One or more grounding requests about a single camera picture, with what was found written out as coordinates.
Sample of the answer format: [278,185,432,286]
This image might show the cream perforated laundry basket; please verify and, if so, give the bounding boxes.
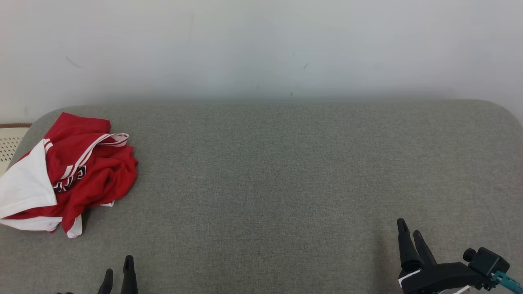
[0,123,32,177]

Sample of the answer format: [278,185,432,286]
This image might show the red shirt white sleeves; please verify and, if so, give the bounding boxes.
[0,112,139,234]

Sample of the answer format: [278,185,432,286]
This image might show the red shorts white stripes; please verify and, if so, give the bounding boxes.
[0,200,117,238]

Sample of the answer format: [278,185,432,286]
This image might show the teal right camera connector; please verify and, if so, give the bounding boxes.
[492,270,523,294]

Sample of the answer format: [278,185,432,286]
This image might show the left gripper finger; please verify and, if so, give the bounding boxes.
[98,269,114,294]
[121,255,138,294]

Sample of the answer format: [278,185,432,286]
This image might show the grey fabric sofa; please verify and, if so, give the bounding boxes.
[0,99,523,294]

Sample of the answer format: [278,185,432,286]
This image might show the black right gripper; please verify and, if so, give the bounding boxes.
[396,218,487,294]

